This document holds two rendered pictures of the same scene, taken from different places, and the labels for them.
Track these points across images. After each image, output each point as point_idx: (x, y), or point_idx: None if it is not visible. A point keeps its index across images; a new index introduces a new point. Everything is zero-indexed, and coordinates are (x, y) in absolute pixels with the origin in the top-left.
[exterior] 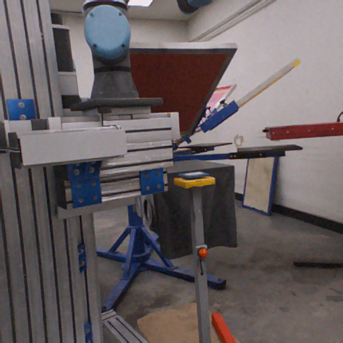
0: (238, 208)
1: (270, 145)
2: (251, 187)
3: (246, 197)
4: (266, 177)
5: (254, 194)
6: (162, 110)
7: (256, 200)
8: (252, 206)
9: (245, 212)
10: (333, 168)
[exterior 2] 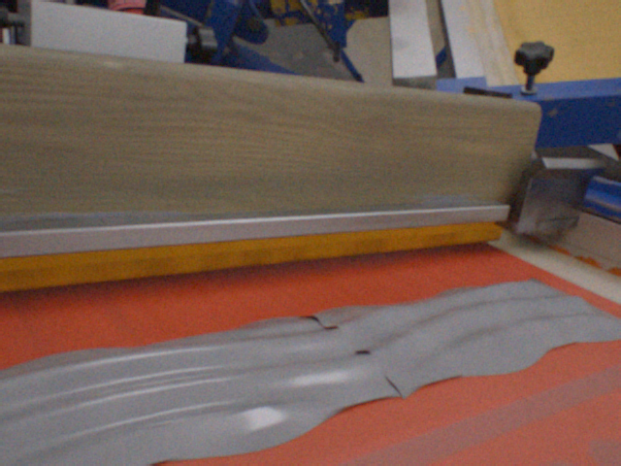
0: (322, 47)
1: (591, 151)
2: (381, 19)
3: (355, 35)
4: (433, 31)
5: (377, 44)
6: (425, 406)
7: (376, 64)
8: (357, 68)
9: (337, 78)
10: (614, 157)
